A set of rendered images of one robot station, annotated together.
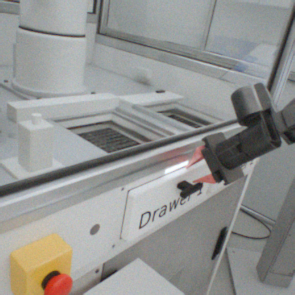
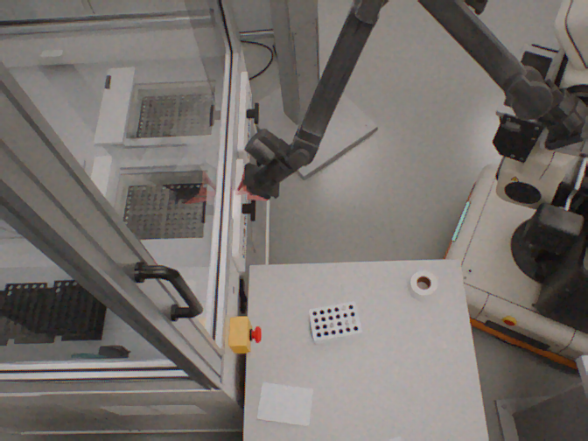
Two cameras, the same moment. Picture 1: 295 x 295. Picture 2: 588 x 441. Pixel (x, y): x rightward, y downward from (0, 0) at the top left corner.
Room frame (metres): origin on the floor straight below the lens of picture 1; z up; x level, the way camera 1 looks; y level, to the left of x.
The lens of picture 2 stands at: (-0.09, 0.16, 2.14)
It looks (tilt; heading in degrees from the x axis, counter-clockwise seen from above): 62 degrees down; 329
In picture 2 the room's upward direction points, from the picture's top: 8 degrees counter-clockwise
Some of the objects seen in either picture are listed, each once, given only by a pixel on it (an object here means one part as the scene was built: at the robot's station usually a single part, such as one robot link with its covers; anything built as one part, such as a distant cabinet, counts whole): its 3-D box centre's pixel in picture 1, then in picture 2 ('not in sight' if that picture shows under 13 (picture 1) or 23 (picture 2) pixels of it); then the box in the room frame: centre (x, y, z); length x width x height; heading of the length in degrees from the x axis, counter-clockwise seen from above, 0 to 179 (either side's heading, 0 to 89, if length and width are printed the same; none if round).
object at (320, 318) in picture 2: not in sight; (334, 323); (0.22, -0.10, 0.78); 0.12 x 0.08 x 0.04; 61
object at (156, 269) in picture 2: not in sight; (174, 294); (0.23, 0.17, 1.45); 0.05 x 0.03 x 0.19; 53
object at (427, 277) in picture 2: not in sight; (423, 285); (0.15, -0.35, 0.78); 0.07 x 0.07 x 0.04
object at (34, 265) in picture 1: (42, 270); (241, 334); (0.31, 0.11, 0.88); 0.07 x 0.05 x 0.07; 143
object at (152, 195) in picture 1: (174, 194); (241, 214); (0.58, -0.08, 0.87); 0.29 x 0.02 x 0.11; 143
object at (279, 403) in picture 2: not in sight; (285, 404); (0.14, 0.12, 0.77); 0.13 x 0.09 x 0.02; 44
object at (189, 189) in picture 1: (187, 187); (248, 208); (0.57, -0.10, 0.91); 0.07 x 0.04 x 0.01; 143
